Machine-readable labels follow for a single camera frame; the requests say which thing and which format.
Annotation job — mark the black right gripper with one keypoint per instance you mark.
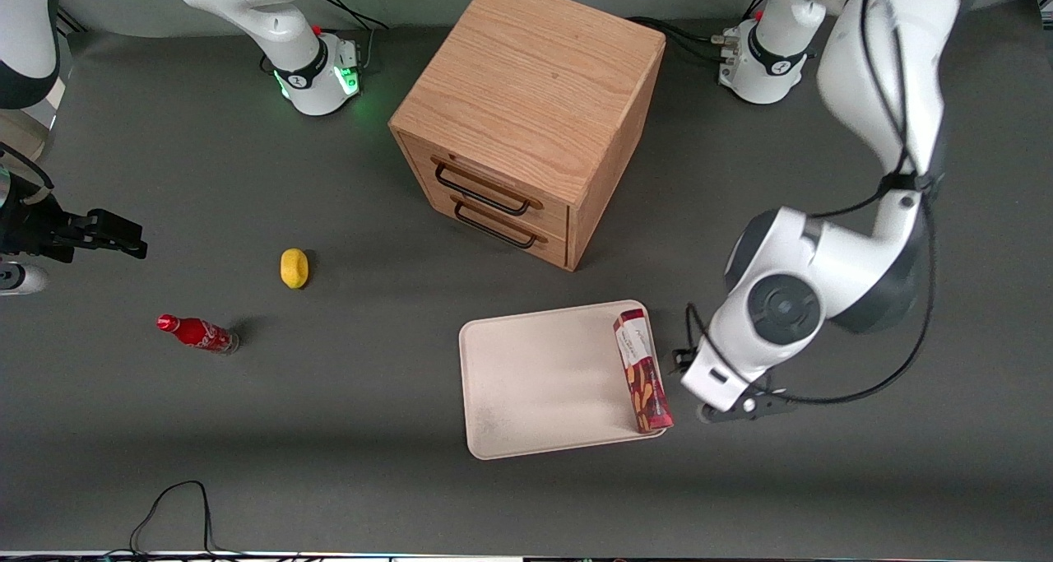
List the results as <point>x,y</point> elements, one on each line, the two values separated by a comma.
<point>34,226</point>

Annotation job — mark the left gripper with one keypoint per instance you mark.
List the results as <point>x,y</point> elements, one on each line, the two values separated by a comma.
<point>681,357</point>

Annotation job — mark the red cookie box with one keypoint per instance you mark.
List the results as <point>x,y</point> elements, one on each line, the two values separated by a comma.
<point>642,373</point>

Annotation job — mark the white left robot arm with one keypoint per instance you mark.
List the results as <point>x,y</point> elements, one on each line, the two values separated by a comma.
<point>888,68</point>

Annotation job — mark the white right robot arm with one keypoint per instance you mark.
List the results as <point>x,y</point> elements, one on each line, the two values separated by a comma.
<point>271,19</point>

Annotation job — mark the white rectangular tray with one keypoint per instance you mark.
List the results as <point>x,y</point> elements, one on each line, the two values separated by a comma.
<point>543,381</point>

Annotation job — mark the red cola bottle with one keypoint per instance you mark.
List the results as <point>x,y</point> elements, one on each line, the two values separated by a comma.
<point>197,332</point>

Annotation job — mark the yellow lemon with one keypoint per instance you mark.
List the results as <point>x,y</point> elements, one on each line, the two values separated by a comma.
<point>294,268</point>

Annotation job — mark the wooden two-drawer cabinet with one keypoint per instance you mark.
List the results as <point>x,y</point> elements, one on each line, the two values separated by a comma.
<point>526,76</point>

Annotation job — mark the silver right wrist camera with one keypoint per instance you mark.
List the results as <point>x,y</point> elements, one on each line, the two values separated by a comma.
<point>20,279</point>

